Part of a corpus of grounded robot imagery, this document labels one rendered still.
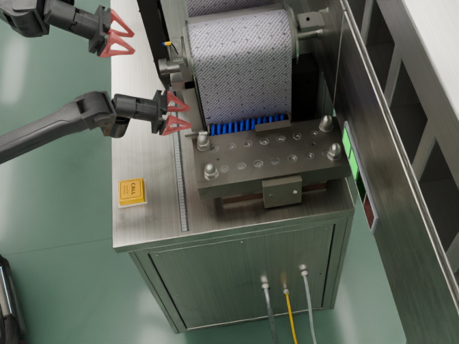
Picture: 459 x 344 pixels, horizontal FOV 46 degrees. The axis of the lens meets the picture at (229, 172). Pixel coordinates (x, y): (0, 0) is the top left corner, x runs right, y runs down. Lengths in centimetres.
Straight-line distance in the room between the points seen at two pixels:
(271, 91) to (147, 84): 53
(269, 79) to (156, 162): 44
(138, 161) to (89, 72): 168
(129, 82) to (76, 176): 107
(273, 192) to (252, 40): 39
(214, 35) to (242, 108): 24
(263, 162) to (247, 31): 33
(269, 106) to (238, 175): 21
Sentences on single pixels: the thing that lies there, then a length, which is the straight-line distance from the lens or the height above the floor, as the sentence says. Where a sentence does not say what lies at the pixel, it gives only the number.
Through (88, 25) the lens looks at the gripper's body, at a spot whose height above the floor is 139.
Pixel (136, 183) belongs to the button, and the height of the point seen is 92.
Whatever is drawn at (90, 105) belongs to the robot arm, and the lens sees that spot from 135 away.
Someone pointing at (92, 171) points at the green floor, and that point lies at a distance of 278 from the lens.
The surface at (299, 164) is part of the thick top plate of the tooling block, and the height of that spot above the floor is 103.
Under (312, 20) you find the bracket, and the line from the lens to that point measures 135.
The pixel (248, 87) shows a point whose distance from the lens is 138.
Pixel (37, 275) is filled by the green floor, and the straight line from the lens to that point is 260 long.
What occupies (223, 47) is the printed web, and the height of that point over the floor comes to 129.
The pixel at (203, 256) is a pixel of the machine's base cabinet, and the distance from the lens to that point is 158.
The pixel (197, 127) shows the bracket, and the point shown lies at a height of 93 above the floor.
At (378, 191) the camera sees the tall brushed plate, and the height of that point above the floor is 127.
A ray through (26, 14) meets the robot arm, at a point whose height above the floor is 145.
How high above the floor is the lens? 218
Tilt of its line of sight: 56 degrees down
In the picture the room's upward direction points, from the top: 9 degrees counter-clockwise
